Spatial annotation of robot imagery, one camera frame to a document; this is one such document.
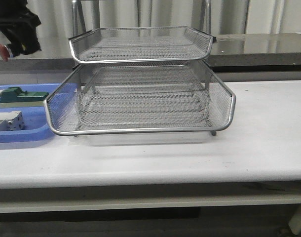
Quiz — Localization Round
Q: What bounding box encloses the silver mesh tray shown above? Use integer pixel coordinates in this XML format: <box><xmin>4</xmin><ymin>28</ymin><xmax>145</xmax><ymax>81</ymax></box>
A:
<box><xmin>69</xmin><ymin>26</ymin><xmax>216</xmax><ymax>64</ymax></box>
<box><xmin>44</xmin><ymin>60</ymin><xmax>236</xmax><ymax>136</ymax></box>

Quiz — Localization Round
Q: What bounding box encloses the blue plastic tray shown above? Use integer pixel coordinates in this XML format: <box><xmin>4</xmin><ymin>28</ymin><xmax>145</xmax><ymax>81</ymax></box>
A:
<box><xmin>0</xmin><ymin>83</ymin><xmax>60</xmax><ymax>143</ymax></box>

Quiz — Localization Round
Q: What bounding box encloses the green electrical switch block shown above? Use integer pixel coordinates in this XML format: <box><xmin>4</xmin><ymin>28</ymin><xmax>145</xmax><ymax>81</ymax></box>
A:
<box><xmin>0</xmin><ymin>86</ymin><xmax>49</xmax><ymax>108</ymax></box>

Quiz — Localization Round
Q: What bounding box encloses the silver metal rack frame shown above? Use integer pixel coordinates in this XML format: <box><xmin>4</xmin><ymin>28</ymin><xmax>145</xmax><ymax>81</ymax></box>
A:
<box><xmin>71</xmin><ymin>0</ymin><xmax>218</xmax><ymax>137</ymax></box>

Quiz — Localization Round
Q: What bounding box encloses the red emergency stop button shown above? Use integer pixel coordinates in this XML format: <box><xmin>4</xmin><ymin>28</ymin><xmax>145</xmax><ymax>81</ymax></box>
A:
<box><xmin>0</xmin><ymin>43</ymin><xmax>26</xmax><ymax>62</ymax></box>

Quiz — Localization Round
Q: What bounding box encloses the white circuit breaker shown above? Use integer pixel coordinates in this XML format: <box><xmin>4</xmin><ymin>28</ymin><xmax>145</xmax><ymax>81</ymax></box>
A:
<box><xmin>0</xmin><ymin>111</ymin><xmax>25</xmax><ymax>131</ymax></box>

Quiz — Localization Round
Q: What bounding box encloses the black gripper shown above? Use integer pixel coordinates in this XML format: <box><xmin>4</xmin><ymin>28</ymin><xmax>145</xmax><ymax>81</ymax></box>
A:
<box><xmin>0</xmin><ymin>0</ymin><xmax>41</xmax><ymax>56</ymax></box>

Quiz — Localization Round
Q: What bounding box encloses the grey stone counter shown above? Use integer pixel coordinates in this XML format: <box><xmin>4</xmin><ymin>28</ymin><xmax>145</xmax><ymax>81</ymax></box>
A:
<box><xmin>0</xmin><ymin>33</ymin><xmax>301</xmax><ymax>73</ymax></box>

